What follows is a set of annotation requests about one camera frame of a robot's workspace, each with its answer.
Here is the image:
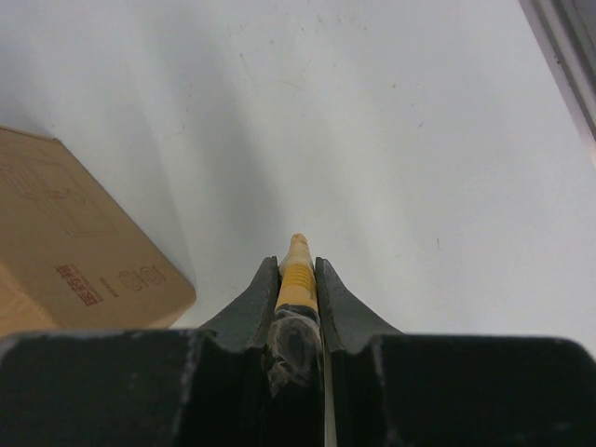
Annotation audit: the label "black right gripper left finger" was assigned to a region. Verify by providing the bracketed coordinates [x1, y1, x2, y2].
[1, 257, 279, 446]

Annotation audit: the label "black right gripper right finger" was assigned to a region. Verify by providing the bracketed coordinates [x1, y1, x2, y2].
[315, 258, 595, 446]

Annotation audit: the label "yellow utility knife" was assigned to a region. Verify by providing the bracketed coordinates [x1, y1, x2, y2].
[263, 233, 327, 446]

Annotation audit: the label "brown cardboard express box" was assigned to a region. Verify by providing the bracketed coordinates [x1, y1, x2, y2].
[1, 129, 196, 335]

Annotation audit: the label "aluminium frame rail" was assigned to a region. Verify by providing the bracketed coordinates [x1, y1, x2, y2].
[520, 0, 595, 159]

